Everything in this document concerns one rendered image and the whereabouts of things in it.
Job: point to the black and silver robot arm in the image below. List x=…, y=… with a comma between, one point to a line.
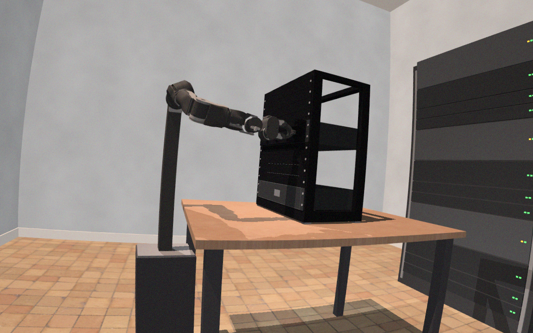
x=181, y=97

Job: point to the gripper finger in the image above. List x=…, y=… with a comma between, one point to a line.
x=284, y=125
x=282, y=136

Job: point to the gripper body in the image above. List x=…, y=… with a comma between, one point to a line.
x=270, y=128

